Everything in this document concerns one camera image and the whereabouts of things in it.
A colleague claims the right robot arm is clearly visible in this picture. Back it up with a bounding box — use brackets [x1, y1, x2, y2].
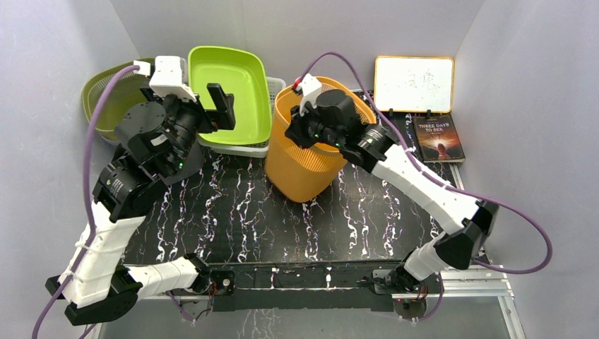
[285, 89, 498, 294]

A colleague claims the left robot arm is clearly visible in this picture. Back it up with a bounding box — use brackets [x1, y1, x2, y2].
[46, 83, 235, 326]

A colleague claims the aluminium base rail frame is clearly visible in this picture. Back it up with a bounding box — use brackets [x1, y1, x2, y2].
[83, 163, 528, 339]

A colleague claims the grey mesh basket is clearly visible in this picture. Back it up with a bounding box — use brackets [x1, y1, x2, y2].
[95, 126, 206, 187]

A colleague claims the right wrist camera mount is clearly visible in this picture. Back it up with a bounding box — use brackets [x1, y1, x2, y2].
[292, 73, 322, 116]

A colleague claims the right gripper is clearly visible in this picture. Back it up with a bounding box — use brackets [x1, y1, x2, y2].
[284, 100, 343, 151]

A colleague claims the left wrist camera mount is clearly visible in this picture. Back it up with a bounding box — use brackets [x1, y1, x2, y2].
[133, 56, 198, 102]

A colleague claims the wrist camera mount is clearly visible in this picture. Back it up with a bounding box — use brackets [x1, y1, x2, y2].
[292, 73, 322, 116]
[133, 56, 198, 102]

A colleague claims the lime green plastic tray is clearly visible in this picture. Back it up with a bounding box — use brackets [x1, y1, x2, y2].
[187, 46, 272, 145]

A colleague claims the small whiteboard with yellow frame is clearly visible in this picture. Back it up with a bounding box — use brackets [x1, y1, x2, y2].
[374, 56, 455, 114]

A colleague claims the olive green mesh basket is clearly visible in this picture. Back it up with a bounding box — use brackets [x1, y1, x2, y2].
[81, 61, 146, 145]

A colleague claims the white perforated plastic basket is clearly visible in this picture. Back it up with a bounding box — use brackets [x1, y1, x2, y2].
[198, 76, 286, 159]

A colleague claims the orange mesh basket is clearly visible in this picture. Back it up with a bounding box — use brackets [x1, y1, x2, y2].
[266, 76, 377, 203]

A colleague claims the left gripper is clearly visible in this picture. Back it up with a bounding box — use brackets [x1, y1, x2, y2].
[143, 82, 234, 176]

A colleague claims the dark paperback book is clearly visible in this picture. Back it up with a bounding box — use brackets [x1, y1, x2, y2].
[413, 113, 465, 163]

